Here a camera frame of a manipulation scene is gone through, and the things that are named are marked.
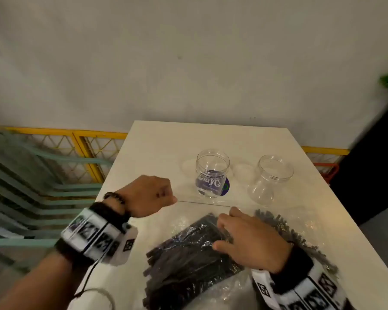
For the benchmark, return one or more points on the person's right hand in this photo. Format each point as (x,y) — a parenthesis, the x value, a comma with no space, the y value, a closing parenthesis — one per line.
(255,242)

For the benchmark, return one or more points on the person's left hand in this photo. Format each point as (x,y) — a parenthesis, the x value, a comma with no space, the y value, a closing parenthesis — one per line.
(145,196)

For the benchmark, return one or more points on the bundle of black straws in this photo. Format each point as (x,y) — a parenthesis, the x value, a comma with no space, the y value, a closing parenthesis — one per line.
(305,242)
(187,264)

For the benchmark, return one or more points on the plain clear plastic jar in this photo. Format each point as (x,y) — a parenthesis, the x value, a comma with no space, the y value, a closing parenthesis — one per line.
(268,184)

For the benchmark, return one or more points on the clear jar with blue label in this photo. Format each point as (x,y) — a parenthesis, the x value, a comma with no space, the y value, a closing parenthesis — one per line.
(212,177)

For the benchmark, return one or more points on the person's left forearm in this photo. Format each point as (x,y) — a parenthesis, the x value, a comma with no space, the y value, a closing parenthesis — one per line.
(42,284)

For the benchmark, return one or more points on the left black marker wristband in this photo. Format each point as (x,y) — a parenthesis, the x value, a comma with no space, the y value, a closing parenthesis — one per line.
(90,235)

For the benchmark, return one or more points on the black marker wristband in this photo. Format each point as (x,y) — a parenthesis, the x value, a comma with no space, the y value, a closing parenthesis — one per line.
(310,284)
(90,235)

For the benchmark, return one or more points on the right black marker wristband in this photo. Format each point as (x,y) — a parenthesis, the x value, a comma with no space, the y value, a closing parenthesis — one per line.
(310,284)

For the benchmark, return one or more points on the yellow metal mesh fence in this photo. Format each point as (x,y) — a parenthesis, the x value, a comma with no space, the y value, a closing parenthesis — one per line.
(81,143)

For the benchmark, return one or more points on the stack of green metal chairs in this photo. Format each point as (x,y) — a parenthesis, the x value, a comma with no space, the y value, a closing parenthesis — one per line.
(22,177)

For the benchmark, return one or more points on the black planter box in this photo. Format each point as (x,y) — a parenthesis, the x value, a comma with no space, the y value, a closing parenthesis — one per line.
(372,171)

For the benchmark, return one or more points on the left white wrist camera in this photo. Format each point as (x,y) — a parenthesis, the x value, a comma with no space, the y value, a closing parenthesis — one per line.
(126,245)

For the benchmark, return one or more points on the red metal frame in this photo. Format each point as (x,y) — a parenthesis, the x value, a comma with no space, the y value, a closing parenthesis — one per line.
(330,169)

